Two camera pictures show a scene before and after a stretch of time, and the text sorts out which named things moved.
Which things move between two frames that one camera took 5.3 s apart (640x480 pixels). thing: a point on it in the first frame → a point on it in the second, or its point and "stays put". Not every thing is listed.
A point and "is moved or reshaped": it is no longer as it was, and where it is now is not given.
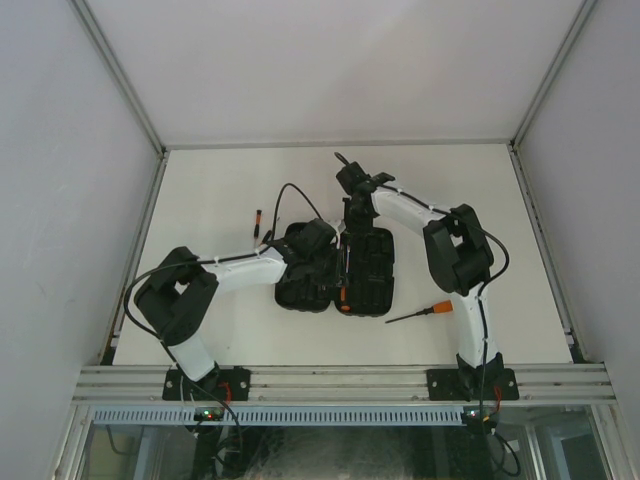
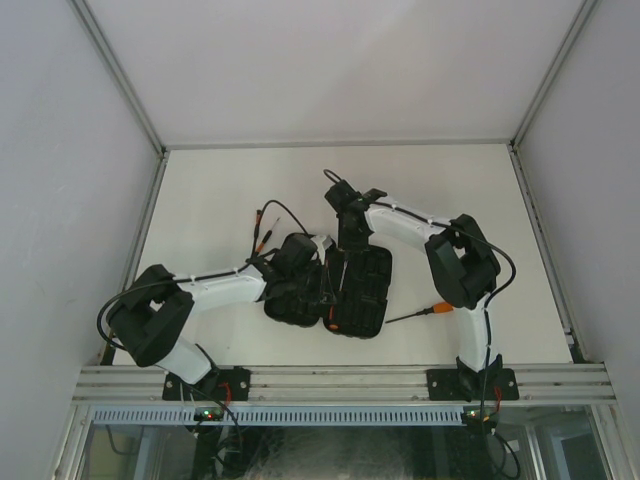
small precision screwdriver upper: [257, 225] stays put
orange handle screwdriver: [440, 307] stays put
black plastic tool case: [364, 282] is moved or reshaped
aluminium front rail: [335, 383] stays put
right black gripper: [349, 226] → [342, 244]
